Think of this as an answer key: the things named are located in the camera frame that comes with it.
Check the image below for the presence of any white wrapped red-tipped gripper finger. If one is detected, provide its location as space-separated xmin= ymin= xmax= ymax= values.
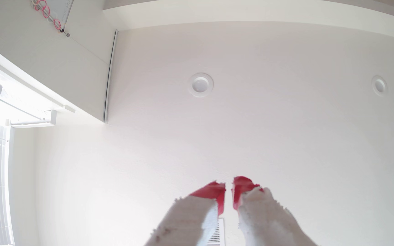
xmin=145 ymin=181 xmax=226 ymax=246
xmin=233 ymin=176 xmax=317 ymax=246

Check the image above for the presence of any white air vent grille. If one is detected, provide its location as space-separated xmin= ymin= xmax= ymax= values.
xmin=207 ymin=218 xmax=226 ymax=246

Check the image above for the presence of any round recessed ceiling light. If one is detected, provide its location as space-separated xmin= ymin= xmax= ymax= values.
xmin=188 ymin=72 xmax=214 ymax=98
xmin=371 ymin=75 xmax=388 ymax=96

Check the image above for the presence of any white whiteboard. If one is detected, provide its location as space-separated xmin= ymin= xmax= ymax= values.
xmin=31 ymin=0 xmax=74 ymax=32

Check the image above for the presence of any white cable conduit strip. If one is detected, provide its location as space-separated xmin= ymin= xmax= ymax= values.
xmin=103 ymin=30 xmax=119 ymax=122

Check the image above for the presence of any white blind rail bracket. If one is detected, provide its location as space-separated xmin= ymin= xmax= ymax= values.
xmin=5 ymin=109 xmax=57 ymax=128

